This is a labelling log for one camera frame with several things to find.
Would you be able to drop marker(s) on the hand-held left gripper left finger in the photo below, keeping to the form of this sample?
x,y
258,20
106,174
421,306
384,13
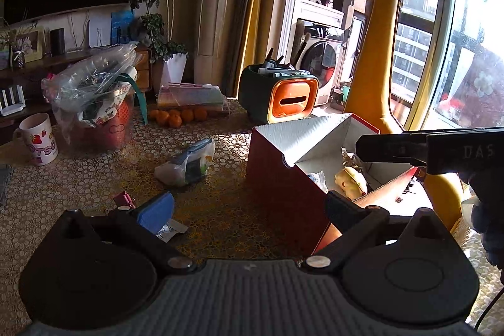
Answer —
x,y
157,211

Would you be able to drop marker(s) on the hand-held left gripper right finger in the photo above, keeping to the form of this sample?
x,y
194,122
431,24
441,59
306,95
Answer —
x,y
344,212

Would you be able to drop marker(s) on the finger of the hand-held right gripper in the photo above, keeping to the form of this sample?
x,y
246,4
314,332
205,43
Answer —
x,y
390,148

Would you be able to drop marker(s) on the white sachet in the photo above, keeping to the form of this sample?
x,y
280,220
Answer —
x,y
173,230

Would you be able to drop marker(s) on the yellow spotted bun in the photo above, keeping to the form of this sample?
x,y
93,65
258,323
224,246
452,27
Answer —
x,y
350,182

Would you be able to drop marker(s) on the brown snack packet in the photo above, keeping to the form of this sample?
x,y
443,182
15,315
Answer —
x,y
349,157

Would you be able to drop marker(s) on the white blue printed packet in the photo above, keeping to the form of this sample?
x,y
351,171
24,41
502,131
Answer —
x,y
317,180

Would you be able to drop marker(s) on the red cardboard box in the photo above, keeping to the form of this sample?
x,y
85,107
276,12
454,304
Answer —
x,y
283,178

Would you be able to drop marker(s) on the patterned desktop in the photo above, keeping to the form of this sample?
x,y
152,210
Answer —
x,y
236,218

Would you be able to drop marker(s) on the person's right hand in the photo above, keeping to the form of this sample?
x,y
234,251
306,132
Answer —
x,y
492,210

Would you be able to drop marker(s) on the small red wrapper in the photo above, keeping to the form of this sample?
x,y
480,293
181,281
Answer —
x,y
123,199

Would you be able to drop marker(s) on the blue white plastic bag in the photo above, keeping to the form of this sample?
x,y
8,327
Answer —
x,y
187,164

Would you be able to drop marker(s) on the floral blanket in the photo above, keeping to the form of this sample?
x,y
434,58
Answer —
x,y
476,84

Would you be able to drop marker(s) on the orange fruit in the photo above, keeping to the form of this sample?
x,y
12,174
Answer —
x,y
154,114
175,121
187,115
162,118
201,113

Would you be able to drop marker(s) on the red transparent basket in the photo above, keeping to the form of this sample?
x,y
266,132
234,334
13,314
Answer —
x,y
102,127

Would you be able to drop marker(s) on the yellow giraffe toy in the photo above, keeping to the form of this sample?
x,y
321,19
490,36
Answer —
x,y
380,44

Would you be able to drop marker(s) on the white washing machine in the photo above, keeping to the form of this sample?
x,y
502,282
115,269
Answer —
x,y
319,60

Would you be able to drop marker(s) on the green orange desk organizer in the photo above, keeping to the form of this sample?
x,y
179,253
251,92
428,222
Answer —
x,y
283,96

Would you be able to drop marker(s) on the clear plastic storage box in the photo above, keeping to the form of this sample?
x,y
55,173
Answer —
x,y
193,96

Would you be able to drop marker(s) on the white strawberry print mug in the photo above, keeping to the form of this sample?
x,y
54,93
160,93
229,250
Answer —
x,y
37,141

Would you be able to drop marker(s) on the wooden drawer cabinet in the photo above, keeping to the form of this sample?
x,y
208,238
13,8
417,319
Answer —
x,y
143,72

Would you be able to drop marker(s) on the white plant pot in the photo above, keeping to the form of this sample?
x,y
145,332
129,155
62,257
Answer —
x,y
174,68

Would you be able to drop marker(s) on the clear crumpled plastic bag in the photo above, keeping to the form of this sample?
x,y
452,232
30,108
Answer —
x,y
90,72

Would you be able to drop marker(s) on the grey folded cloth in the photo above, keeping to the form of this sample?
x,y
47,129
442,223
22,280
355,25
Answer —
x,y
4,184

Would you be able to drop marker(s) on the white router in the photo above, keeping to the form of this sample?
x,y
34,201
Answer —
x,y
12,103

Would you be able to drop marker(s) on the blue picture box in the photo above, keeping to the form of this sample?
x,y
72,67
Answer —
x,y
122,27

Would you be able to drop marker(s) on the dark wooden tv console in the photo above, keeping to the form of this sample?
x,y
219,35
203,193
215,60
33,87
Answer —
x,y
35,68

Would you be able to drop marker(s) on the white flat panel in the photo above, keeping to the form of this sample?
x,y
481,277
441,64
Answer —
x,y
99,31

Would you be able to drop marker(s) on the yellow curtain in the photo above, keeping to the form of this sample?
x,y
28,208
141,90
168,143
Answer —
x,y
258,13

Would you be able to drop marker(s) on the black cylinder speaker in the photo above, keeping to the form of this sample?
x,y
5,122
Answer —
x,y
57,41

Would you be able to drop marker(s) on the framed photo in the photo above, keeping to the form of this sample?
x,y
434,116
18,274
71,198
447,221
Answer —
x,y
27,44

